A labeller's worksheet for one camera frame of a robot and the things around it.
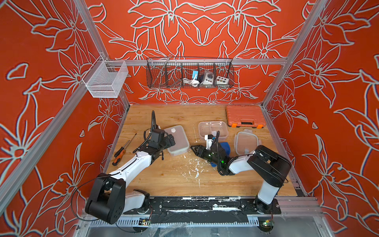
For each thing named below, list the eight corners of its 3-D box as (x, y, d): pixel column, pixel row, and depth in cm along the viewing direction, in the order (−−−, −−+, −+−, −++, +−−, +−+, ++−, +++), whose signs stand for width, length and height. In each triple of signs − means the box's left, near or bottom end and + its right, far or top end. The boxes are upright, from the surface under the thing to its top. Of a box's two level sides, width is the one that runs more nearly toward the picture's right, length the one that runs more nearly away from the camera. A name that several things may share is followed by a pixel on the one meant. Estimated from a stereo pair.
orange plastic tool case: (229, 128, 106) (230, 124, 102) (224, 109, 119) (226, 104, 115) (266, 128, 106) (269, 124, 102) (258, 109, 118) (260, 104, 115)
